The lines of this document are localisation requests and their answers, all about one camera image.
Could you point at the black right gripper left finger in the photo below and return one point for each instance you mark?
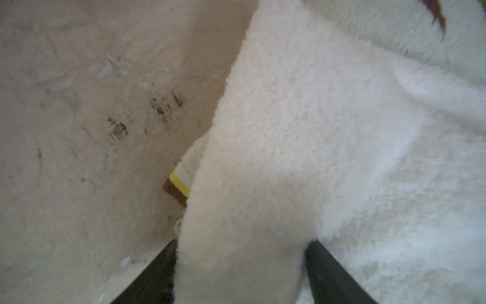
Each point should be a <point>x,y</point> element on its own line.
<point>155,283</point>

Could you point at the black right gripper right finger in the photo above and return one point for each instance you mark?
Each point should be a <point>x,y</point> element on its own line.
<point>329,281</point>

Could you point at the white towel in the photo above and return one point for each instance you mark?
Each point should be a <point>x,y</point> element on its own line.
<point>324,136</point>

